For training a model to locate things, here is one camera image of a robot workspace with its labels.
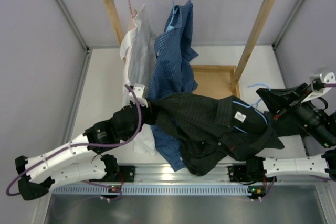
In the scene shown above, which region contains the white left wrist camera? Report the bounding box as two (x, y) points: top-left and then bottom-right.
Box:
(128, 83), (149, 108)

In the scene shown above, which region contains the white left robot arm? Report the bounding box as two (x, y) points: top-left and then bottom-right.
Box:
(15, 103), (159, 201)

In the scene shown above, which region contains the pink wire hanger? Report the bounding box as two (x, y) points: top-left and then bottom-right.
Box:
(128, 0), (138, 29)

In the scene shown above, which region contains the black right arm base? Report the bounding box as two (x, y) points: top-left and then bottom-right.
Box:
(228, 165), (273, 183)

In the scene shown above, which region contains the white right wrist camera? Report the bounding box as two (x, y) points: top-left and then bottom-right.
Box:
(302, 67), (335, 103)

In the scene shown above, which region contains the dark pinstriped shirt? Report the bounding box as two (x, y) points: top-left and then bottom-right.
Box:
(149, 92), (316, 177)

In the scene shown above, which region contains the light blue slotted cable duct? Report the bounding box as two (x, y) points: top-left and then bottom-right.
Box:
(52, 184), (266, 197)

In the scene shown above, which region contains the wooden clothes rack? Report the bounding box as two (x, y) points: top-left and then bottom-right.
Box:
(103, 0), (276, 98)

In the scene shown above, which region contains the light blue wire hanger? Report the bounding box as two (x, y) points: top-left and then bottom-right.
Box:
(232, 83), (271, 125)

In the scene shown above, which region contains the blue checked shirt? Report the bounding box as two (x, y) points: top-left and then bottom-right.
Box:
(147, 1), (198, 172)

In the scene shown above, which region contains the white shirt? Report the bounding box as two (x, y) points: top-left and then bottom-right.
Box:
(119, 4), (156, 156)

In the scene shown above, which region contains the blue hanger with clip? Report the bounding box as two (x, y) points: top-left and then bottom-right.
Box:
(165, 0), (179, 32)

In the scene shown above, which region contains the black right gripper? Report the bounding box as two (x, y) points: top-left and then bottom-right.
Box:
(257, 84), (336, 150)

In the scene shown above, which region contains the aluminium mounting rail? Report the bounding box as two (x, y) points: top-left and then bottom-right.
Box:
(43, 163), (326, 183)

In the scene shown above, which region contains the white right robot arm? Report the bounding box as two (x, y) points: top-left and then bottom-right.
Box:
(244, 81), (335, 181)

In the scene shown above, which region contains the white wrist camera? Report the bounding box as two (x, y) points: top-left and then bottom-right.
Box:
(128, 83), (149, 108)
(302, 67), (335, 103)

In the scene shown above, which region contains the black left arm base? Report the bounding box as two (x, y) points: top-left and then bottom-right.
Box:
(89, 165), (135, 183)

